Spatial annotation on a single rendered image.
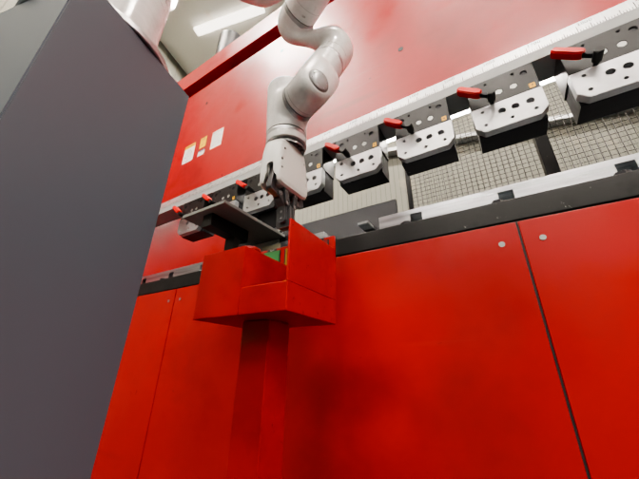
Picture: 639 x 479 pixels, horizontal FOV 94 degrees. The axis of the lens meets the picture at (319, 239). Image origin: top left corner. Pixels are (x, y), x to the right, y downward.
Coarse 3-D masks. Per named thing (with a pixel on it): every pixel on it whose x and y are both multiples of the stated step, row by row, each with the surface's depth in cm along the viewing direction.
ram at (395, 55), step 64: (384, 0) 113; (448, 0) 96; (512, 0) 83; (576, 0) 73; (256, 64) 150; (384, 64) 101; (448, 64) 87; (512, 64) 76; (192, 128) 163; (256, 128) 129; (320, 128) 107; (384, 128) 95
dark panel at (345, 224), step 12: (384, 204) 145; (396, 204) 142; (336, 216) 158; (348, 216) 154; (360, 216) 150; (372, 216) 147; (384, 216) 143; (312, 228) 164; (324, 228) 160; (336, 228) 156; (348, 228) 151; (360, 228) 148
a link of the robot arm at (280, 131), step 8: (272, 128) 59; (280, 128) 58; (288, 128) 58; (296, 128) 59; (272, 136) 59; (280, 136) 58; (288, 136) 59; (296, 136) 59; (304, 136) 61; (304, 144) 61; (304, 152) 64
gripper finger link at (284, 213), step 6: (276, 198) 56; (282, 198) 56; (282, 204) 56; (282, 210) 55; (288, 210) 56; (282, 216) 55; (288, 216) 55; (282, 222) 55; (288, 222) 55; (282, 228) 56
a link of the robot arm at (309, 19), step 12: (240, 0) 74; (252, 0) 74; (264, 0) 75; (276, 0) 76; (288, 0) 83; (300, 0) 80; (312, 0) 80; (324, 0) 81; (300, 12) 83; (312, 12) 83; (312, 24) 87
